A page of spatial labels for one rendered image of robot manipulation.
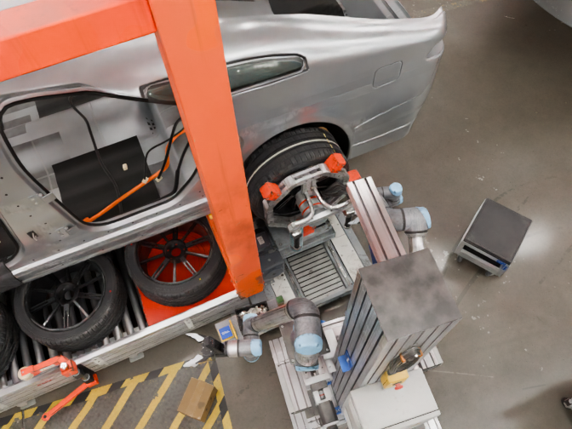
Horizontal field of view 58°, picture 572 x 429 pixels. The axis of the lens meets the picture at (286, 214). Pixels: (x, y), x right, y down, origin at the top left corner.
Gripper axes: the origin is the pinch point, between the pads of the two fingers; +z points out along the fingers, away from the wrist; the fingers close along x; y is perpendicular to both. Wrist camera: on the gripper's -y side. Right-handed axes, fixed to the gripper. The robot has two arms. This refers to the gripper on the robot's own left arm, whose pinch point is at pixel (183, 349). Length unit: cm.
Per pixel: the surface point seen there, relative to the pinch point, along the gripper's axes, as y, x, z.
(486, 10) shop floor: 76, 363, -257
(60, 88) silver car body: -80, 87, 44
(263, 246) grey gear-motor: 68, 96, -33
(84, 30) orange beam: -150, 22, -3
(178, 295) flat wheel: 66, 62, 21
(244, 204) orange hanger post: -47, 45, -32
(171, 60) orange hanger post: -136, 28, -21
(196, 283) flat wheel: 64, 68, 10
